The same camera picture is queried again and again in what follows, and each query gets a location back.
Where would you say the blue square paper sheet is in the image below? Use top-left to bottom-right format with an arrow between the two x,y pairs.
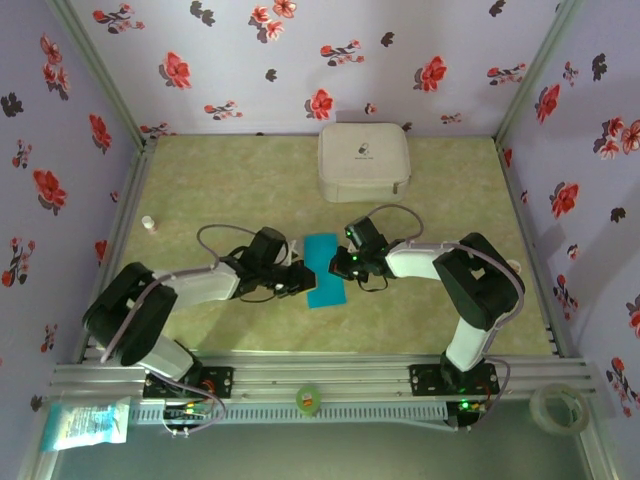
303,232 -> 348,310

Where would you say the white zipped fabric case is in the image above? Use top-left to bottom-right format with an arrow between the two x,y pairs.
317,122 -> 413,204

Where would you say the green round lidded cup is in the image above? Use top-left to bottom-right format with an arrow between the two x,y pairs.
295,382 -> 322,416

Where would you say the clear adhesive tape roll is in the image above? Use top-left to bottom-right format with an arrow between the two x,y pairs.
529,383 -> 590,435

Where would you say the blue white plastic packet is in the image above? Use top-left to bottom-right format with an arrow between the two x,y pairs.
39,397 -> 132,454

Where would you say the right arm lilac cable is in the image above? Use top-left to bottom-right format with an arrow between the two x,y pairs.
367,203 -> 526,434

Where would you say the arm lilac cable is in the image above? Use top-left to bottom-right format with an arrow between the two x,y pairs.
367,203 -> 526,434
102,223 -> 261,439

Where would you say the left arm lilac cable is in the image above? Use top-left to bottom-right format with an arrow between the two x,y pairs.
102,223 -> 261,439

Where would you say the aluminium front mounting rail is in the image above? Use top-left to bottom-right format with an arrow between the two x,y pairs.
48,353 -> 601,401

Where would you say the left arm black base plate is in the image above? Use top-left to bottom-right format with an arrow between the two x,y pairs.
143,366 -> 235,400

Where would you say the grey slotted cable duct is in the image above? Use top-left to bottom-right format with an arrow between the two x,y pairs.
128,402 -> 449,426

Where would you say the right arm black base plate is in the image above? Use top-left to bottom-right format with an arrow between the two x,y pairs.
408,363 -> 500,396

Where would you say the aluminium side rail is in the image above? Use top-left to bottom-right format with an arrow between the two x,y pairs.
494,139 -> 576,359
72,142 -> 159,364

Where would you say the aluminium corner post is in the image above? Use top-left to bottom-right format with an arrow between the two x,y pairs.
492,0 -> 586,151
45,0 -> 156,156

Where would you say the aluminium lower frame bar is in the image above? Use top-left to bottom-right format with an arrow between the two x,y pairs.
577,399 -> 621,480
17,399 -> 66,480

